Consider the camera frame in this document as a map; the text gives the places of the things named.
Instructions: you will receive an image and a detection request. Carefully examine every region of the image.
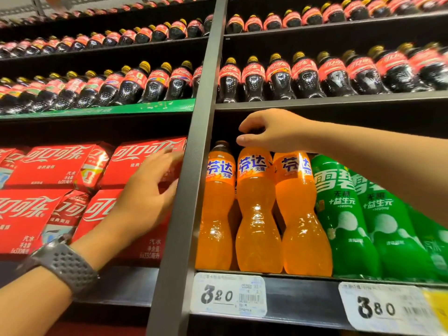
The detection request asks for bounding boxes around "person's right hand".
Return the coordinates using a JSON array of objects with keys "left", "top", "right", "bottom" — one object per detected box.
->
[{"left": 236, "top": 108, "right": 325, "bottom": 154}]

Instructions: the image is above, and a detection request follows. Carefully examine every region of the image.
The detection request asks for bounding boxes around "person's left hand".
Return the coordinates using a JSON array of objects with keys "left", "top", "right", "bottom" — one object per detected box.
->
[{"left": 71, "top": 148, "right": 185, "bottom": 273}]

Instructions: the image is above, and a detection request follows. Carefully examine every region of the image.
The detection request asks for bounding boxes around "row of small red-label bottles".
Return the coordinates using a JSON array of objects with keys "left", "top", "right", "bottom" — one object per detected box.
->
[
  {"left": 0, "top": 14, "right": 213, "bottom": 59},
  {"left": 225, "top": 0, "right": 448, "bottom": 35},
  {"left": 216, "top": 42, "right": 448, "bottom": 104},
  {"left": 0, "top": 0, "right": 214, "bottom": 28},
  {"left": 0, "top": 60, "right": 203, "bottom": 115}
]

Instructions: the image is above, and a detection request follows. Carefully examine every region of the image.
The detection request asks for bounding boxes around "stack of red can packs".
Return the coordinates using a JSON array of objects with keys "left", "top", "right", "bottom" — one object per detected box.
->
[{"left": 0, "top": 136, "right": 188, "bottom": 266}]

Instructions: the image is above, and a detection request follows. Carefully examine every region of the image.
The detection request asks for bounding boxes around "grey perforated-band wristwatch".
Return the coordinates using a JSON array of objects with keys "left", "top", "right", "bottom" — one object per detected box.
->
[{"left": 15, "top": 235, "right": 100, "bottom": 299}]

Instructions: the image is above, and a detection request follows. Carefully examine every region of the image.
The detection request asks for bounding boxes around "yellow price tag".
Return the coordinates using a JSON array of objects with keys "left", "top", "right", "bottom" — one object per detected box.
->
[{"left": 421, "top": 288, "right": 448, "bottom": 322}]

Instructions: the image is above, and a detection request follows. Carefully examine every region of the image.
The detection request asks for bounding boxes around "person's right forearm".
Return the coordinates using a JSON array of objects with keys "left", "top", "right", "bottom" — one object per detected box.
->
[{"left": 320, "top": 122, "right": 448, "bottom": 228}]

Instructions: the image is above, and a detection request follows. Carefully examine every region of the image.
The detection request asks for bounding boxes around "green full-wrap soda bottle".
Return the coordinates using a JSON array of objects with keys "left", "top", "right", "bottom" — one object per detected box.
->
[
  {"left": 350, "top": 171, "right": 438, "bottom": 282},
  {"left": 406, "top": 204, "right": 448, "bottom": 282},
  {"left": 310, "top": 154, "right": 382, "bottom": 280}
]

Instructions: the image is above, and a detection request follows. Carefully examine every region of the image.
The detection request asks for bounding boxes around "white price tag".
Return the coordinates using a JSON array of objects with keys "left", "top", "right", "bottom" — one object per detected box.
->
[
  {"left": 190, "top": 273, "right": 268, "bottom": 318},
  {"left": 338, "top": 282, "right": 445, "bottom": 336}
]

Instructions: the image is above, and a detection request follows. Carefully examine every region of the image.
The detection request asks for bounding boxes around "black metal shelf rack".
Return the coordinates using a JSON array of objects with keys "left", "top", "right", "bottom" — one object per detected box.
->
[{"left": 0, "top": 0, "right": 448, "bottom": 336}]

